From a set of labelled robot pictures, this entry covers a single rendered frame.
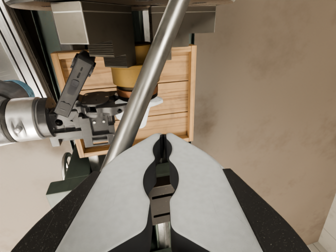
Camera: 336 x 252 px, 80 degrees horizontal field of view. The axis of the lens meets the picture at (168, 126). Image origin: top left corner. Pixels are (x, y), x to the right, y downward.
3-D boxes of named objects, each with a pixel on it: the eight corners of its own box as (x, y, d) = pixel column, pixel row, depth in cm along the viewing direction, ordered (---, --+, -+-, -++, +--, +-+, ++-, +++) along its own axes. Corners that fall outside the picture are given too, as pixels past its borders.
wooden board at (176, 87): (54, 51, 50) (50, 53, 47) (191, 43, 57) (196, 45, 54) (81, 150, 64) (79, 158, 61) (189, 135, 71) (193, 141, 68)
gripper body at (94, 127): (118, 125, 44) (57, 132, 41) (112, 87, 40) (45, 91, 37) (118, 144, 37) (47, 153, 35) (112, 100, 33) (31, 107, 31)
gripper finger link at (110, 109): (137, 104, 39) (90, 108, 37) (137, 95, 38) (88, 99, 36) (140, 114, 35) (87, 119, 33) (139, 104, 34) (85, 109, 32)
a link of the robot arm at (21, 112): (19, 92, 36) (-4, 109, 29) (47, 90, 37) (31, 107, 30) (32, 129, 40) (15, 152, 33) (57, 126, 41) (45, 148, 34)
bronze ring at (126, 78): (102, 47, 29) (112, 107, 33) (166, 44, 31) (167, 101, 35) (105, 41, 37) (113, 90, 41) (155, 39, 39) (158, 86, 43)
